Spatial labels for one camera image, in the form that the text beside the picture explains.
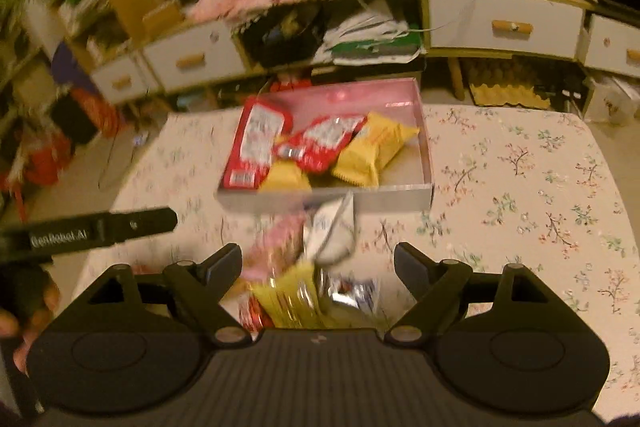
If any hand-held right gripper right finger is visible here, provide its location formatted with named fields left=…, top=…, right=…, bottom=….
left=384, top=243, right=551, bottom=349

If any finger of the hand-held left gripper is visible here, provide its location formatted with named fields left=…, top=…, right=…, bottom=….
left=96, top=206, right=179, bottom=245

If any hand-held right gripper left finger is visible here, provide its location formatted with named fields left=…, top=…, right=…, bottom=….
left=87, top=243, right=253, bottom=350

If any silver blue snack packet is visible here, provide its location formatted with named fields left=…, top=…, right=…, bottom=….
left=320, top=274, right=381, bottom=315

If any white blue-label snack packet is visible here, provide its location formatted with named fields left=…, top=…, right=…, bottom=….
left=304, top=193, right=357, bottom=265

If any pink cardboard box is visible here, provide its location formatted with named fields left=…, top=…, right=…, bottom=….
left=216, top=78, right=435, bottom=212

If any person's left hand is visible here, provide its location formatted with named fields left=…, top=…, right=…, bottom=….
left=0, top=265, right=61, bottom=375

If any red patterned bag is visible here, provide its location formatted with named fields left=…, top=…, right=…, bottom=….
left=19, top=131, right=77, bottom=188

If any small yellow snack packet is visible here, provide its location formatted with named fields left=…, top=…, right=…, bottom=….
left=257, top=161, right=312, bottom=192

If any floral tablecloth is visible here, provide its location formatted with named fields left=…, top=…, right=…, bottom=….
left=70, top=104, right=631, bottom=423

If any large red snack packet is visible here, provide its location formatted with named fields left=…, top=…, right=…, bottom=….
left=222, top=99, right=293, bottom=190

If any red shiny snack packet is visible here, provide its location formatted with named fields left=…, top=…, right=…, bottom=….
left=275, top=114, right=368, bottom=172

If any yellow egg carton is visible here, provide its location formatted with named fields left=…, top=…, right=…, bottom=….
left=469, top=57, right=552, bottom=110

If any stack of papers and bags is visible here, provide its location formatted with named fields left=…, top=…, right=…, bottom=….
left=315, top=9, right=427, bottom=66

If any black storage bin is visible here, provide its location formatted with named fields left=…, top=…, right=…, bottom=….
left=240, top=4, right=327, bottom=68

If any white plastic bag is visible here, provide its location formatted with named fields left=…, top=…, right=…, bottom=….
left=584, top=76, right=637, bottom=124

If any white drawer wooden handle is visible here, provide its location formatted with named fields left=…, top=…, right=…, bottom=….
left=144, top=21, right=247, bottom=94
left=92, top=56, right=151, bottom=104
left=581, top=13, right=640, bottom=78
left=426, top=0, right=585, bottom=58

